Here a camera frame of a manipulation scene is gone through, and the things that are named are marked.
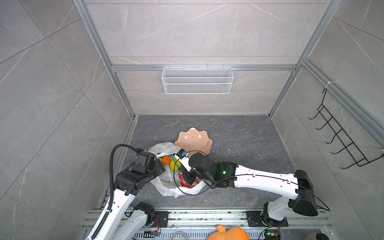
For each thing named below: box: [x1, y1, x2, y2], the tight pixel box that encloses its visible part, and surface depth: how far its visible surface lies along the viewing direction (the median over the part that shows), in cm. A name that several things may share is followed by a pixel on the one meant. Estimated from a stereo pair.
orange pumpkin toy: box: [207, 225, 250, 240], surface depth 66 cm
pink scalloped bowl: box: [175, 127, 213, 156], surface depth 105 cm
